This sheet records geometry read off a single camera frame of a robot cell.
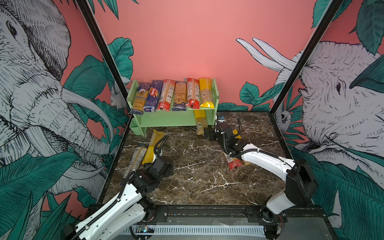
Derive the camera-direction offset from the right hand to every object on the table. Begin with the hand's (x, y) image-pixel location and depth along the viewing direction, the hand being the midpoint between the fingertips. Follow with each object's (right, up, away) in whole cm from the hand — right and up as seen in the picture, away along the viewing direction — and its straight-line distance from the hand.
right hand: (208, 126), depth 82 cm
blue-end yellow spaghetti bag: (-16, +13, +1) cm, 21 cm away
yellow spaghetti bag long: (-1, +21, +6) cm, 21 cm away
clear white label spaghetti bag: (-43, -22, +6) cm, 49 cm away
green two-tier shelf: (-26, +5, +16) cm, 31 cm away
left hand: (-25, -19, -4) cm, 32 cm away
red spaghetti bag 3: (+16, -23, +8) cm, 29 cm away
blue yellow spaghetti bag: (-39, +16, +3) cm, 43 cm away
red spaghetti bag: (-24, +18, +4) cm, 31 cm away
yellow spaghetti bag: (-4, +3, +11) cm, 12 cm away
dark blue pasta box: (-32, +18, +3) cm, 37 cm away
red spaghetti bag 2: (-9, +19, +5) cm, 22 cm away
